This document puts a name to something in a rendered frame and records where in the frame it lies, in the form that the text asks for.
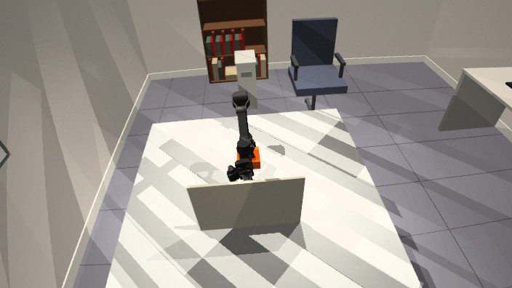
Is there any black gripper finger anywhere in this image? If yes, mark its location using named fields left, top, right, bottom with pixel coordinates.
left=238, top=170, right=253, bottom=181

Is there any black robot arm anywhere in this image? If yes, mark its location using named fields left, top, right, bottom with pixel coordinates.
left=226, top=90, right=256, bottom=183

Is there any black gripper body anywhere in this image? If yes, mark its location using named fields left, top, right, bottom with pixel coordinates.
left=235, top=159, right=255, bottom=176

